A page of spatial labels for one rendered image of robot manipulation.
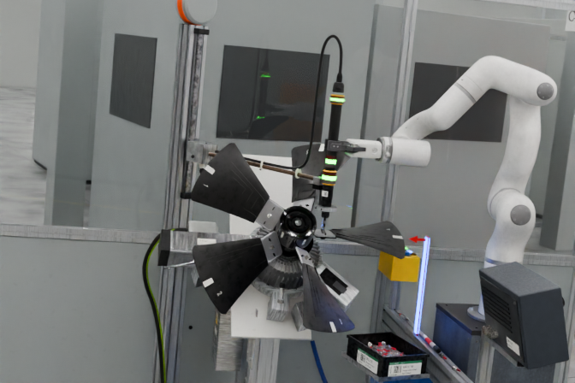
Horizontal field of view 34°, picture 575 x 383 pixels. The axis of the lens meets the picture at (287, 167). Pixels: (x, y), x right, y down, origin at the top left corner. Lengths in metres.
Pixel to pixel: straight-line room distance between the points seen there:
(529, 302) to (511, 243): 0.76
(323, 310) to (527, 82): 0.94
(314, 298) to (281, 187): 0.59
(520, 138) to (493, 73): 0.22
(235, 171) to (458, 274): 1.29
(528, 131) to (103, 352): 1.82
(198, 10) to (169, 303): 1.08
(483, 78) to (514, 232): 0.49
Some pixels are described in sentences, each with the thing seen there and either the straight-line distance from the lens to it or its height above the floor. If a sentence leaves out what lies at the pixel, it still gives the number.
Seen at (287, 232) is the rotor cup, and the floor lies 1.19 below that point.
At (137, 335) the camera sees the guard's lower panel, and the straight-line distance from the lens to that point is 3.76.
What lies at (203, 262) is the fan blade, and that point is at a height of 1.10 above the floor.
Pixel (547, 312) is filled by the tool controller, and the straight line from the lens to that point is 2.36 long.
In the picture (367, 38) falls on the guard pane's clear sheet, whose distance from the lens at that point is 3.70.
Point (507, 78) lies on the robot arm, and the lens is 3.02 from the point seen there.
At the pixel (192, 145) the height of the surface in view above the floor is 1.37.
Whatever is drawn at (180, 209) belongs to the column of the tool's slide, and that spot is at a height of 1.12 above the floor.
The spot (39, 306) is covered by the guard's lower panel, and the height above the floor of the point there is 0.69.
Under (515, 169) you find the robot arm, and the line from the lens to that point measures 3.08.
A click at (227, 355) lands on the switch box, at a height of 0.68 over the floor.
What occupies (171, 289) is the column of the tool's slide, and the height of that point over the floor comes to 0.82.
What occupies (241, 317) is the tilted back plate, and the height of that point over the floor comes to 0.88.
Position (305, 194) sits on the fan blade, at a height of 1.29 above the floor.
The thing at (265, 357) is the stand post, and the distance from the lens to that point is 3.17.
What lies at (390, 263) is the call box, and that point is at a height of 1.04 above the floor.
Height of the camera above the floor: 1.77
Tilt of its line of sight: 7 degrees down
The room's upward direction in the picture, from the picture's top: 6 degrees clockwise
